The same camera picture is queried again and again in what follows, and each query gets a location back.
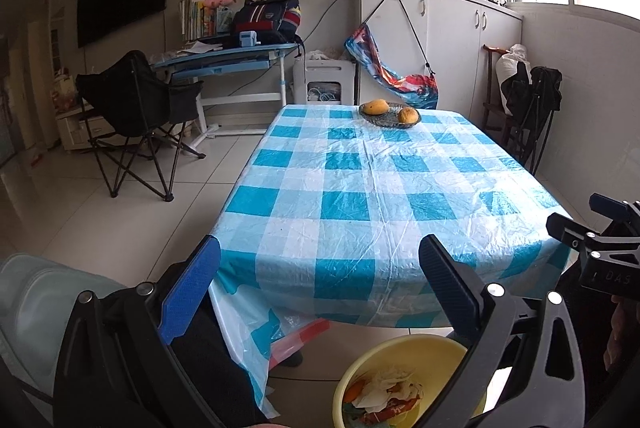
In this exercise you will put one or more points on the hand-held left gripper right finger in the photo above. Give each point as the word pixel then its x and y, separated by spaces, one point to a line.
pixel 450 293

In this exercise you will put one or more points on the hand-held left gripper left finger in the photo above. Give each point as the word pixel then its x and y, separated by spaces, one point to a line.
pixel 192 293

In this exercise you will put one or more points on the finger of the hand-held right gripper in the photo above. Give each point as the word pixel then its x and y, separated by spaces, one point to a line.
pixel 615 215
pixel 570 230

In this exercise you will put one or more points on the white tissue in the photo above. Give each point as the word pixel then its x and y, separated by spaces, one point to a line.
pixel 392 378

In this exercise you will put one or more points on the yellow plastic bin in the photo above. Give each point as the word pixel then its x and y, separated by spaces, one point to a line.
pixel 350 378

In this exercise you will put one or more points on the white plastic bag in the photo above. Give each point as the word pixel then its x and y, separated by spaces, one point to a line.
pixel 372 400

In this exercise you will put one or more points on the red snack bag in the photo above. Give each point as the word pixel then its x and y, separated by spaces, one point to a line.
pixel 390 413

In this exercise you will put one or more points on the orange peel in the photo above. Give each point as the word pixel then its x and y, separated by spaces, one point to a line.
pixel 352 392

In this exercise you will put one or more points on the person's right hand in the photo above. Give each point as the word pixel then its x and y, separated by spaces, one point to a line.
pixel 627 333

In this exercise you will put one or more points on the table with blue checkered cloth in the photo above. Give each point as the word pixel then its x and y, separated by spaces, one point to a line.
pixel 375 208

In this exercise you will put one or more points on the folded black chair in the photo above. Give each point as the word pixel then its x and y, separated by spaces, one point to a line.
pixel 540 98

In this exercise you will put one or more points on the wooden chair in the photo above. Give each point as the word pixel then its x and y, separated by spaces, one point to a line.
pixel 492 118

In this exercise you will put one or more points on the pale green padded cloth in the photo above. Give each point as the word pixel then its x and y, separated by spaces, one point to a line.
pixel 35 298

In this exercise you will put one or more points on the yellow mango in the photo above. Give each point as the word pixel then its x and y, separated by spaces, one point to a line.
pixel 407 114
pixel 375 108

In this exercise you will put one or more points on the dark fruit bowl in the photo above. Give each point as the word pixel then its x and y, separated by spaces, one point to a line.
pixel 385 121

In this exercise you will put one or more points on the low white television cabinet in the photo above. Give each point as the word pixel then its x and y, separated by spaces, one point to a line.
pixel 75 128

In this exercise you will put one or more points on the black folding camp chair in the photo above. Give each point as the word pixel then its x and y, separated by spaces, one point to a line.
pixel 125 98

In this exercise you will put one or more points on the colourful printed fabric sling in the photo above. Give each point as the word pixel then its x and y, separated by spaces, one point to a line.
pixel 400 83

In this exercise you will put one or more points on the blue study desk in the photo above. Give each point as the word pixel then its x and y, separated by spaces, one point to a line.
pixel 225 58

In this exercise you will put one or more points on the white plastic stool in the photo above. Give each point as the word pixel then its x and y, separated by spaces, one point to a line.
pixel 325 73

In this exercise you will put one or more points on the small blue desk device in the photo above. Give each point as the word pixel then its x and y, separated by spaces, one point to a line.
pixel 248 39

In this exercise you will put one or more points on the row of books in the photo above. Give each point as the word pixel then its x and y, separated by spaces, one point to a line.
pixel 197 18

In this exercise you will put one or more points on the dark striped backpack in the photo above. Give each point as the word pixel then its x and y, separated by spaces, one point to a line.
pixel 265 18

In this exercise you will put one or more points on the pink plush toy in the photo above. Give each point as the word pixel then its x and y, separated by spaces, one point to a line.
pixel 220 0

